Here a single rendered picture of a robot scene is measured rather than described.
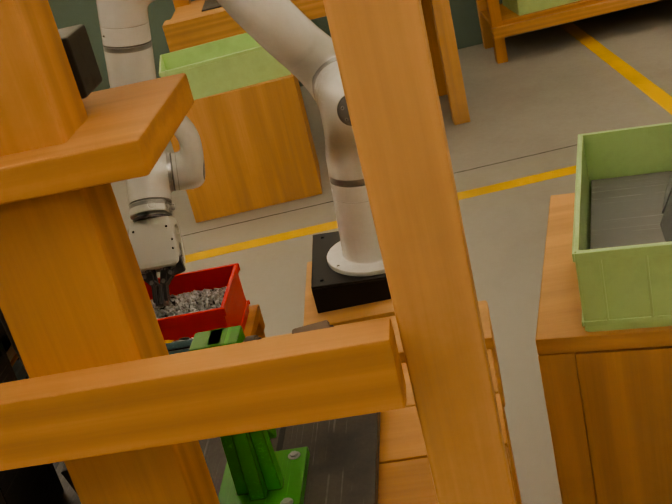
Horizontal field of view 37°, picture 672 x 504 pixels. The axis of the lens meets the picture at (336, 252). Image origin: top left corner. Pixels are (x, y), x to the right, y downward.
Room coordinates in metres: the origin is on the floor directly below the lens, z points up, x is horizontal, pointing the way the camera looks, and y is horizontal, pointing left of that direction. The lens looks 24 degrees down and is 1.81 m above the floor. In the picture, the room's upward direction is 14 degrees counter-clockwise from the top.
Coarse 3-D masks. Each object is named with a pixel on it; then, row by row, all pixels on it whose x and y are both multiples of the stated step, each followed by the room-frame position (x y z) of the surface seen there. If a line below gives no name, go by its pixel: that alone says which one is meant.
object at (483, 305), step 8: (480, 304) 1.64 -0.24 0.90; (480, 312) 1.61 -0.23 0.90; (488, 312) 1.60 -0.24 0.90; (368, 320) 1.68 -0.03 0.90; (392, 320) 1.66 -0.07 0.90; (488, 320) 1.57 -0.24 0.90; (488, 328) 1.54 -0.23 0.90; (272, 336) 1.71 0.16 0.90; (488, 336) 1.52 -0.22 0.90; (400, 344) 1.56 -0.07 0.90; (488, 344) 1.51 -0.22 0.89; (400, 352) 1.54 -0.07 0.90; (496, 352) 1.61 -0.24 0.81; (400, 360) 1.54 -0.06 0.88; (496, 360) 1.51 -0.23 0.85; (496, 368) 1.51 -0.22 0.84; (504, 400) 1.52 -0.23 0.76
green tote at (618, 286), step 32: (640, 128) 2.15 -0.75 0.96; (608, 160) 2.18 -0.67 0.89; (640, 160) 2.16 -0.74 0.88; (576, 192) 1.89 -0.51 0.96; (576, 224) 1.74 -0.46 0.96; (576, 256) 1.63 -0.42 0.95; (608, 256) 1.61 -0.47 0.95; (640, 256) 1.59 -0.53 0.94; (608, 288) 1.61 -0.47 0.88; (640, 288) 1.60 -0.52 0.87; (608, 320) 1.61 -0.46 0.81; (640, 320) 1.59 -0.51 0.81
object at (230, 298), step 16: (192, 272) 2.06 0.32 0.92; (208, 272) 2.05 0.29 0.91; (224, 272) 2.05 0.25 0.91; (176, 288) 2.07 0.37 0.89; (192, 288) 2.06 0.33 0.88; (208, 288) 2.06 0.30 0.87; (224, 288) 2.03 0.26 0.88; (240, 288) 2.03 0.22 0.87; (176, 304) 1.99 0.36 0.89; (192, 304) 1.98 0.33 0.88; (208, 304) 1.95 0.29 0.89; (224, 304) 1.86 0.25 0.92; (240, 304) 1.99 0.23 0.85; (160, 320) 1.86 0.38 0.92; (176, 320) 1.86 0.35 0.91; (192, 320) 1.85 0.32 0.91; (208, 320) 1.85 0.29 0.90; (224, 320) 1.85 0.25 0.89; (240, 320) 1.95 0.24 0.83; (176, 336) 1.86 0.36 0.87; (192, 336) 1.86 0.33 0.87
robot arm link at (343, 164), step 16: (336, 64) 1.92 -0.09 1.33; (320, 80) 1.91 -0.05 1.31; (336, 80) 1.84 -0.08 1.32; (320, 96) 1.86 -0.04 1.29; (336, 96) 1.82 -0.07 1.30; (320, 112) 1.86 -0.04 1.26; (336, 112) 1.82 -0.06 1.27; (336, 128) 1.82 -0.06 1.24; (336, 144) 1.86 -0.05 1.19; (352, 144) 1.86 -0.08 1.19; (336, 160) 1.89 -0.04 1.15; (352, 160) 1.88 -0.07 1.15; (336, 176) 1.90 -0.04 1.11; (352, 176) 1.88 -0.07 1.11
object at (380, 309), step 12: (312, 300) 1.92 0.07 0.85; (384, 300) 1.84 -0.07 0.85; (312, 312) 1.87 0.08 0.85; (324, 312) 1.85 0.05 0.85; (336, 312) 1.84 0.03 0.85; (348, 312) 1.83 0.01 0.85; (360, 312) 1.82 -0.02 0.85; (372, 312) 1.80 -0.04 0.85; (384, 312) 1.79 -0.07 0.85; (336, 324) 1.80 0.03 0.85
